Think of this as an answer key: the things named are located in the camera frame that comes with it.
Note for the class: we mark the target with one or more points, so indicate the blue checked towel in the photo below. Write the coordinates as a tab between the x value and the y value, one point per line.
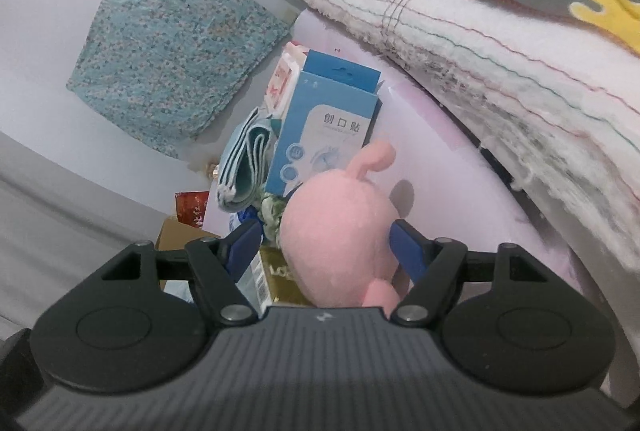
245	161

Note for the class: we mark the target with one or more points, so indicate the green scrunchie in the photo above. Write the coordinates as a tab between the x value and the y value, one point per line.
272	211

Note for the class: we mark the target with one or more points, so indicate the gold box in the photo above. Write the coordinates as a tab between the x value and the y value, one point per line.
282	276

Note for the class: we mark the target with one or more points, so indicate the pink plush toy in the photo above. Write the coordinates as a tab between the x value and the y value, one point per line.
335	231

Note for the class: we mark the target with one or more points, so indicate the white stitched quilt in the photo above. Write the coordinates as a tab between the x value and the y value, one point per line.
500	61

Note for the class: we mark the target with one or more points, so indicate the teal patterned cloth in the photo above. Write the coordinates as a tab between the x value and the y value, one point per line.
175	36

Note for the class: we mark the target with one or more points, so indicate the cardboard box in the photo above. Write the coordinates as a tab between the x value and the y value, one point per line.
172	236

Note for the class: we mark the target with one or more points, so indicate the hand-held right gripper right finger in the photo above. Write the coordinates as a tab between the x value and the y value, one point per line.
406	252

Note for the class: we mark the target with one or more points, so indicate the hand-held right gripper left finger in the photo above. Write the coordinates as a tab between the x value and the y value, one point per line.
245	247

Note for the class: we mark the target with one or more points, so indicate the red snack packet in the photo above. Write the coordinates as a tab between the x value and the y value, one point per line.
192	209

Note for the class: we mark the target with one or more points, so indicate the red white wipes packet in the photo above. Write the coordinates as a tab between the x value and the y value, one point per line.
282	83

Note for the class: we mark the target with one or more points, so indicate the light blue bandage box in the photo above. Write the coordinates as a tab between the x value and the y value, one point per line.
320	131

